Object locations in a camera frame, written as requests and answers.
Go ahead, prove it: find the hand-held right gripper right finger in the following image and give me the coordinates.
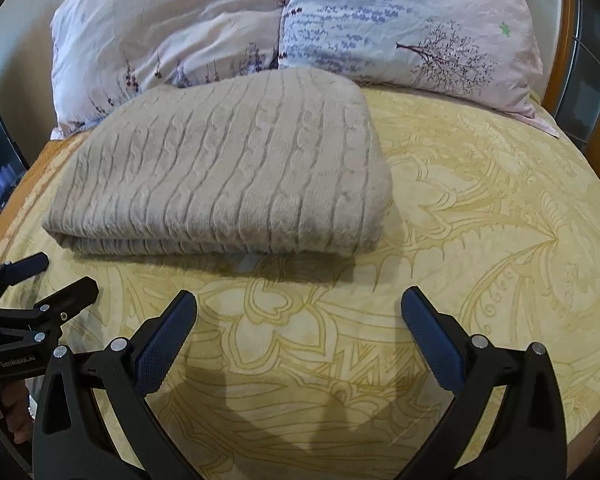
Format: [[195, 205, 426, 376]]
[[400, 286, 581, 480]]

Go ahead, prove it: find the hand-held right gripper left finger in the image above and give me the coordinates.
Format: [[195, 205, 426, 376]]
[[31, 290, 199, 480]]

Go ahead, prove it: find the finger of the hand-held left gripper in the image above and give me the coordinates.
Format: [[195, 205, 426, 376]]
[[0, 252, 50, 307], [0, 276, 100, 356]]

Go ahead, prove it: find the beige quilted cloth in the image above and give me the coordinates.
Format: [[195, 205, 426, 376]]
[[42, 69, 394, 257]]

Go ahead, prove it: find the person's left hand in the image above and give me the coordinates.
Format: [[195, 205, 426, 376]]
[[2, 400, 34, 442]]

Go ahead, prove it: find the yellow patterned bedspread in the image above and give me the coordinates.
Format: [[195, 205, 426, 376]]
[[0, 85, 600, 480]]

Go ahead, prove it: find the pink floral pillow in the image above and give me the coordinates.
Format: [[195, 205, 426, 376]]
[[50, 0, 289, 142]]

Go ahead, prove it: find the pink tree print pillow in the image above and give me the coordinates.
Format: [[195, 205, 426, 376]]
[[277, 0, 561, 139]]

